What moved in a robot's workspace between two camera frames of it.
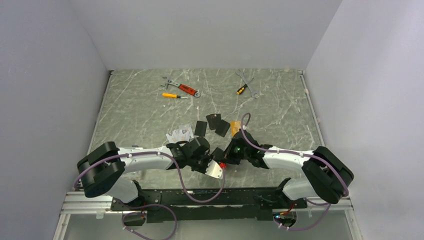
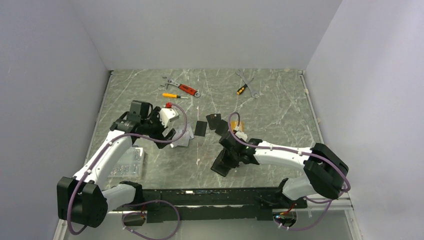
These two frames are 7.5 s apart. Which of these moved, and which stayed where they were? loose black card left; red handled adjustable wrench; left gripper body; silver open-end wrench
Moved: left gripper body
Stayed: red handled adjustable wrench; silver open-end wrench; loose black card left
